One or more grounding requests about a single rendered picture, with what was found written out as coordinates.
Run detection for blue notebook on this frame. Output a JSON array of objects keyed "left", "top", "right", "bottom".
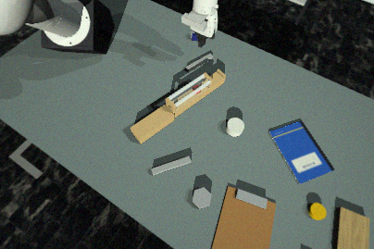
[{"left": 269, "top": 120, "right": 335, "bottom": 184}]

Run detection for white cylinder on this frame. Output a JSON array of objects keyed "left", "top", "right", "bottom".
[{"left": 226, "top": 118, "right": 244, "bottom": 137}]

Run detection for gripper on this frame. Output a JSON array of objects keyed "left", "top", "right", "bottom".
[{"left": 190, "top": 9, "right": 218, "bottom": 47}]

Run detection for yellow cylinder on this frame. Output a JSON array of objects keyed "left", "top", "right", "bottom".
[{"left": 307, "top": 203, "right": 327, "bottom": 220}]

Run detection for grey square stick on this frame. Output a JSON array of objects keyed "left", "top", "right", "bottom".
[
  {"left": 186, "top": 54, "right": 213, "bottom": 72},
  {"left": 151, "top": 156, "right": 191, "bottom": 176}
]

